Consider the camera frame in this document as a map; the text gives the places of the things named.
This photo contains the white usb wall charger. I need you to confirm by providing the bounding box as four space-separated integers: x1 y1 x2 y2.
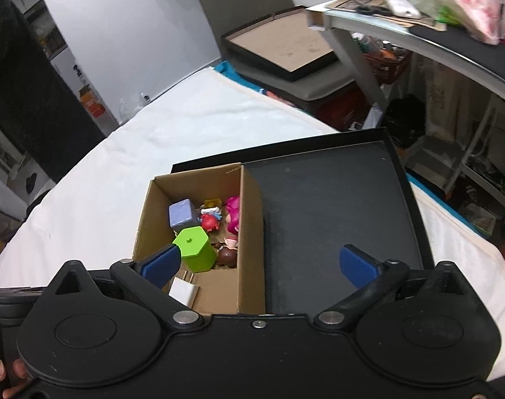
169 270 199 308

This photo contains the green hexagonal container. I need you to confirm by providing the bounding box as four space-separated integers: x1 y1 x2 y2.
172 226 217 273

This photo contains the brown-haired girl figurine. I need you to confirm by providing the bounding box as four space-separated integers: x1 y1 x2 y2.
213 237 238 268

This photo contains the red and yellow toy figure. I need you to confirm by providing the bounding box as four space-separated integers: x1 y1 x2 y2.
199 198 223 233

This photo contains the pink dinosaur costume figurine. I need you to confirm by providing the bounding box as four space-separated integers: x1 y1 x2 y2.
224 196 241 235

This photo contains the person's hand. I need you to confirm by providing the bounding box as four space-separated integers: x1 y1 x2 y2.
0 358 31 399

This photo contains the purple toy block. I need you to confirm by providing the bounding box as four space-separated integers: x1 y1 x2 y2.
169 198 198 233

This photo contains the black shallow tray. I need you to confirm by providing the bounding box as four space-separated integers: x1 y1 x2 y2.
172 129 435 316

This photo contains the brown cardboard box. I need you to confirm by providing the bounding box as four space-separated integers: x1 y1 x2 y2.
133 163 266 315

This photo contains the white table cloth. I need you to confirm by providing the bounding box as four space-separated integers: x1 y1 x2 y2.
0 68 505 378

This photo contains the grey metal desk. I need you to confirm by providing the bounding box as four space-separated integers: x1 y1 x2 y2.
307 1 505 109

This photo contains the black framed cork board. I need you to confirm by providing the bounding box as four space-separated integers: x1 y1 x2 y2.
221 5 338 82

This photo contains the white wire shelf rack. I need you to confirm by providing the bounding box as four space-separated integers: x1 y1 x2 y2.
403 96 505 209

